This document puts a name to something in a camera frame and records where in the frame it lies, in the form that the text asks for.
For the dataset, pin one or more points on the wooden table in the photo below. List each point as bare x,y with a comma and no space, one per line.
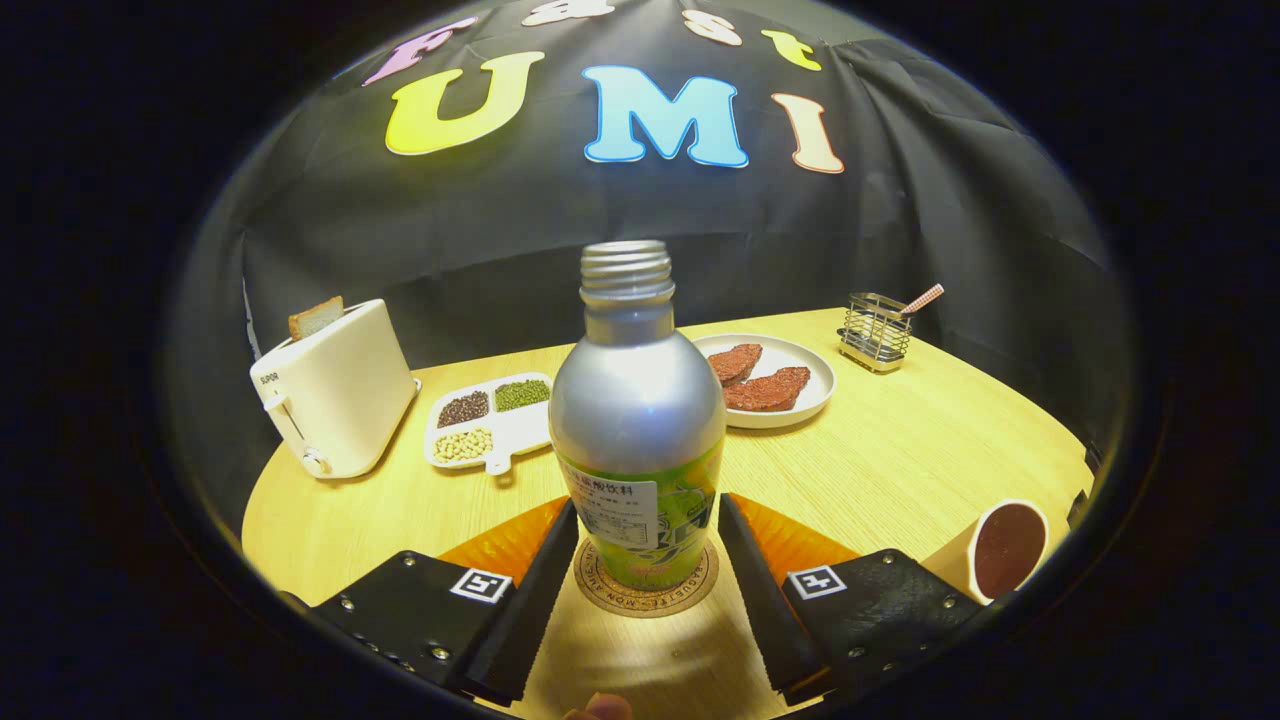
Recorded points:
900,440

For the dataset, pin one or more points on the silver bottle with green label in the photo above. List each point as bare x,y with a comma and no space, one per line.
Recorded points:
635,410

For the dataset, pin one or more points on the striped straw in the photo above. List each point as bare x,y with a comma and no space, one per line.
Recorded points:
924,298

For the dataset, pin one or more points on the round cork coaster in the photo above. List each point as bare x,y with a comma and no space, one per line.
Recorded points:
645,603

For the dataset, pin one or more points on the black backdrop cloth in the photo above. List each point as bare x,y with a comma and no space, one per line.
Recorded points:
500,220

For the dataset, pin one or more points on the white toaster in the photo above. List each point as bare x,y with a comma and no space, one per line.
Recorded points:
345,390

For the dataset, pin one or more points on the red meat slice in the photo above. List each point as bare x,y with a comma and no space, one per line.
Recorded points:
770,392
735,363

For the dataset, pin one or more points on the white divided dish of beans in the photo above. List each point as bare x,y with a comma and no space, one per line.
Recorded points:
510,430

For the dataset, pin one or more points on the bread slice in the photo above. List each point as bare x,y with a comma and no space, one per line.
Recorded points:
315,318

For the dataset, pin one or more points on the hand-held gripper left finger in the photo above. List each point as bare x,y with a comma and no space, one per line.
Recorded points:
530,610

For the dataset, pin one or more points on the white oval plate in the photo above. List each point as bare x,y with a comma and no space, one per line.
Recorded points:
815,375

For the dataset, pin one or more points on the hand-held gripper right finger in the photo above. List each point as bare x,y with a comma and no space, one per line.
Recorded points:
760,600

